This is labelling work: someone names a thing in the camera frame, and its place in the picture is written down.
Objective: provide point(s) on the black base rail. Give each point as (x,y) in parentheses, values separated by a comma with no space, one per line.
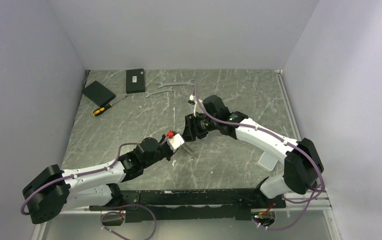
(190,204)

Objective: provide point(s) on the black box with label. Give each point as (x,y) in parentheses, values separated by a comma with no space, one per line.
(135,81)

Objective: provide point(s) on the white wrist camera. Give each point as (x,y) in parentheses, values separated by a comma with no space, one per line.
(174,140)
(193,104)

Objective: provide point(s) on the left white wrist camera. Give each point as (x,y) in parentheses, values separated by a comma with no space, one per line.
(174,140)

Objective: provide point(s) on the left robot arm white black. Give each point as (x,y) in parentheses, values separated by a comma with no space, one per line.
(55,190)

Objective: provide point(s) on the white square plastic lid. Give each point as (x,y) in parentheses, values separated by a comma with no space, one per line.
(267,162)

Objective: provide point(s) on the yellow black screwdriver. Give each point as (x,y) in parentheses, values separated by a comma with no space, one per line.
(103,109)

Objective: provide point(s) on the upper silver wrench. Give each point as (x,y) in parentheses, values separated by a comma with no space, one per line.
(171,84)

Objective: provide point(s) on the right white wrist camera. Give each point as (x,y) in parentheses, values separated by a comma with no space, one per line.
(193,104)

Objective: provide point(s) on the lower silver wrench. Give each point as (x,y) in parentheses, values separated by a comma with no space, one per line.
(149,94)

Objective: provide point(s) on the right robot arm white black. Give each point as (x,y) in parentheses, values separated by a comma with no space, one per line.
(302,166)

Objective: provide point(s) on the silver wrench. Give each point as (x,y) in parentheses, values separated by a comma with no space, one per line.
(149,94)
(171,84)

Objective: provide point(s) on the aluminium frame rail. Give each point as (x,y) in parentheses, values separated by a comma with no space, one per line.
(313,201)

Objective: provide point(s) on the flat black square box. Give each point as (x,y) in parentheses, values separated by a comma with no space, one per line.
(98,94)

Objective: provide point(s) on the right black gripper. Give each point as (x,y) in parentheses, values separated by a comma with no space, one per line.
(191,130)

